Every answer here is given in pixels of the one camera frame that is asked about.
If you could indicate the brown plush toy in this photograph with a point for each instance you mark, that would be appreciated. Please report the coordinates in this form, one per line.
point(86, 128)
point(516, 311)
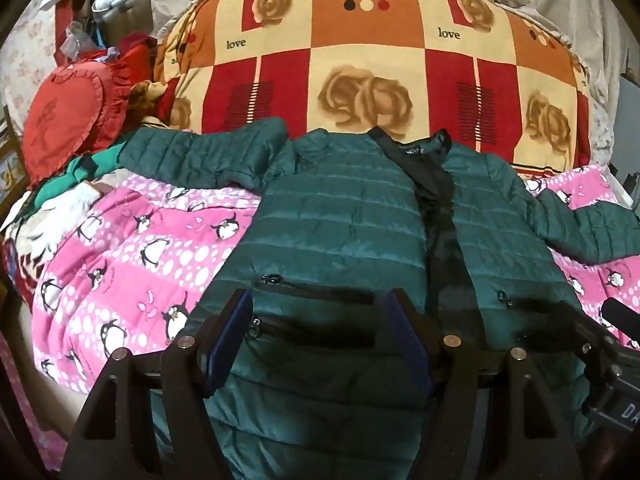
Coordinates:
point(150, 97)

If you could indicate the red cloth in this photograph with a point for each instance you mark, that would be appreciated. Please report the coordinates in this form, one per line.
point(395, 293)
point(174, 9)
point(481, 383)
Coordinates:
point(140, 57)

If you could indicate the beige floral bedsheet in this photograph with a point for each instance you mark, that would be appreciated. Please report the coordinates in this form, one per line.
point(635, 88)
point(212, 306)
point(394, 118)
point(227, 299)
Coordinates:
point(565, 0)

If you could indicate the pink penguin blanket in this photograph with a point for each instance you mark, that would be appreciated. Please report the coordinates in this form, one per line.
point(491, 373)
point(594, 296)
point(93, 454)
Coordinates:
point(150, 260)

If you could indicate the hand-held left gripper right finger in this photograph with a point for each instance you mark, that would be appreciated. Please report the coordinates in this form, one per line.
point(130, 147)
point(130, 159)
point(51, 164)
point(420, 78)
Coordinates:
point(407, 340)

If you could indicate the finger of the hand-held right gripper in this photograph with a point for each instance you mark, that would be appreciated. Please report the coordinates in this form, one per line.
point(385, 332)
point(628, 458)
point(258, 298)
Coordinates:
point(590, 332)

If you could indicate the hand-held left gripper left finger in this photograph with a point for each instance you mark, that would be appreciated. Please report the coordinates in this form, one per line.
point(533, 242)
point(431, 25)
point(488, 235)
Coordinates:
point(233, 331)

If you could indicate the teal garment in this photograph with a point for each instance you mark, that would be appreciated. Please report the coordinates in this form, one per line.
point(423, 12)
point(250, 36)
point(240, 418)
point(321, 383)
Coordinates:
point(100, 160)

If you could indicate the red heart pillow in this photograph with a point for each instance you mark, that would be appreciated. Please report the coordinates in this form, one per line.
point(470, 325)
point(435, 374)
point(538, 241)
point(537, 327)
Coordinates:
point(60, 120)

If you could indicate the white patterned cloth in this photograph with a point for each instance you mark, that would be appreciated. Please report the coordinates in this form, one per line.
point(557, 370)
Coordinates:
point(55, 225)

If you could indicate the wooden picture frame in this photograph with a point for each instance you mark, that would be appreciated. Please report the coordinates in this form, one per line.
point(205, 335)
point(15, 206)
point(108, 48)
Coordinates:
point(10, 160)

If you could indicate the green puffer jacket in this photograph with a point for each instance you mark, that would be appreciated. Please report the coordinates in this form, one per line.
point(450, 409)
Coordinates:
point(340, 210)

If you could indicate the rose patterned checked quilt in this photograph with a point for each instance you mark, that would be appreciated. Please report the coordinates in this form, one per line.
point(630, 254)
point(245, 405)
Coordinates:
point(350, 60)

